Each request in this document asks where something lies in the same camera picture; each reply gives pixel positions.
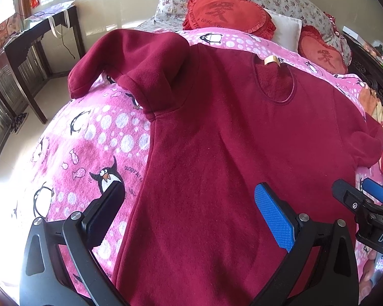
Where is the person's right hand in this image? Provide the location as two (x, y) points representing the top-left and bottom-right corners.
(359, 250), (377, 302)

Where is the floral pillow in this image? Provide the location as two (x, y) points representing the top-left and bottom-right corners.
(150, 0), (351, 66)

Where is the dark wooden side table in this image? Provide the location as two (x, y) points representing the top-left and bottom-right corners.
(0, 5), (86, 124)

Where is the dark carved wooden headboard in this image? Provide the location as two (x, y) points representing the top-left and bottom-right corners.
(343, 34), (383, 105)

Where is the small red heart cushion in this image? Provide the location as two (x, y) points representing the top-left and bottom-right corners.
(298, 25), (348, 74)

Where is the white pillow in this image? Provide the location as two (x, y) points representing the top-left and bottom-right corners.
(266, 9), (302, 53)

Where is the dark red fleece sweater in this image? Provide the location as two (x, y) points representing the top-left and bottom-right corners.
(68, 30), (383, 305)

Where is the large red heart cushion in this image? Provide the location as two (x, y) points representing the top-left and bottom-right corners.
(183, 0), (276, 40)

